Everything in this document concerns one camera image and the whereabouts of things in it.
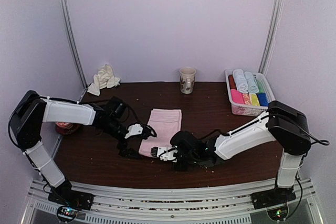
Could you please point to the red white patterned bowl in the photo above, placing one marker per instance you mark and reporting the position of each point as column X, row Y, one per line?
column 65, row 125

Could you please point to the orange patterned rolled towel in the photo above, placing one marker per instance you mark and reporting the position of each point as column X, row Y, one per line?
column 246, row 99

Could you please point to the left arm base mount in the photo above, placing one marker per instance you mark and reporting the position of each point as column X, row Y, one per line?
column 71, row 205

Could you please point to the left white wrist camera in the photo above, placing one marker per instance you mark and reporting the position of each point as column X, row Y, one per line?
column 140, row 130

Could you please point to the left aluminium frame post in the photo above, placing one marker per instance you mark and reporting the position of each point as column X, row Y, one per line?
column 72, row 43

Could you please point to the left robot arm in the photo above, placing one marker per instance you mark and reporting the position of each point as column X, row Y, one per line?
column 35, row 112

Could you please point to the pink rolled towel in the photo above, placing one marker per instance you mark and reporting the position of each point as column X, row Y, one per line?
column 236, row 96

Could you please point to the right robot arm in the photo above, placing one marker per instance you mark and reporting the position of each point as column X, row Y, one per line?
column 279, row 123

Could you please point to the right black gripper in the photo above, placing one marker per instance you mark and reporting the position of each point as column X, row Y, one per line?
column 183, row 168

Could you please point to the pink towel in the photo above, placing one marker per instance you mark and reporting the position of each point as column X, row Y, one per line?
column 236, row 96
column 166, row 123

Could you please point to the cream crumpled towel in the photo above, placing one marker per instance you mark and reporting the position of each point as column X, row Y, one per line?
column 105, row 78

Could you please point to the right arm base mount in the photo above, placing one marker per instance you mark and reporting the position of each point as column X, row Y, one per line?
column 274, row 201

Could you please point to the pale blue rolled towel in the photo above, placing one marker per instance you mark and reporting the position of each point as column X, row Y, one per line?
column 252, row 84

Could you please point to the floral ceramic mug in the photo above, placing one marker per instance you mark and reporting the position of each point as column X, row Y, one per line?
column 187, row 79

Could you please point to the green rolled towel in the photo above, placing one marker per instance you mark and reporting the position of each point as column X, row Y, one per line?
column 260, row 87

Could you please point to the aluminium frame post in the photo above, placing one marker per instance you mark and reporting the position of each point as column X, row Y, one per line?
column 72, row 43
column 271, row 36

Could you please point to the dark red rolled towel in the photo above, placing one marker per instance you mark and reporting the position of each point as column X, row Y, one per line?
column 232, row 83

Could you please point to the yellow rolled towel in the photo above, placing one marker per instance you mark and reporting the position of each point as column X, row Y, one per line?
column 254, row 99

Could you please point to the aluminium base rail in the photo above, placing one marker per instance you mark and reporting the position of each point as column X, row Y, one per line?
column 222, row 204

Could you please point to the light blue rolled towel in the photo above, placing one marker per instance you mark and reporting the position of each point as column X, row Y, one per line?
column 240, row 80

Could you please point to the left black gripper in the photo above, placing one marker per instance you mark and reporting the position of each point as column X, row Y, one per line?
column 129, row 152

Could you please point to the right aluminium frame post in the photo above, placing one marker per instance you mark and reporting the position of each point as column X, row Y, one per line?
column 271, row 36

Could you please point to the white plastic basket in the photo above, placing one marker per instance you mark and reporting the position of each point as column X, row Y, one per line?
column 249, row 110

